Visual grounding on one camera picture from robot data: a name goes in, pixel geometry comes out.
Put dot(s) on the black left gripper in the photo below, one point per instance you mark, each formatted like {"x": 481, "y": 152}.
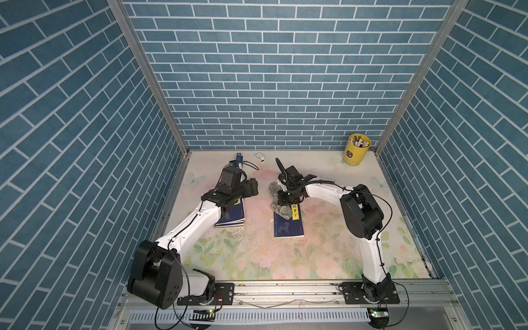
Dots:
{"x": 247, "y": 192}

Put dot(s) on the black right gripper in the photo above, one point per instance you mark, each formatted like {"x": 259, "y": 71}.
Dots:
{"x": 282, "y": 201}

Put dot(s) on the blue book Yuewei notes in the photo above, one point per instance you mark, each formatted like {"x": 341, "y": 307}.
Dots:
{"x": 234, "y": 217}

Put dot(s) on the blue book Hanfeizi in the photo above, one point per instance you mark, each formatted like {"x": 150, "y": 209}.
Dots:
{"x": 289, "y": 228}

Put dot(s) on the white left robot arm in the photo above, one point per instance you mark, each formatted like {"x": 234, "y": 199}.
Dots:
{"x": 157, "y": 273}

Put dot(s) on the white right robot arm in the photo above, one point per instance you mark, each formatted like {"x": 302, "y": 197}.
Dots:
{"x": 363, "y": 218}

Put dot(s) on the yellow pen holder cup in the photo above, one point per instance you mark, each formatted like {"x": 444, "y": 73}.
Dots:
{"x": 356, "y": 149}

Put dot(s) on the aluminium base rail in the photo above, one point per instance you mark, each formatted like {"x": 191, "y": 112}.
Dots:
{"x": 304, "y": 304}

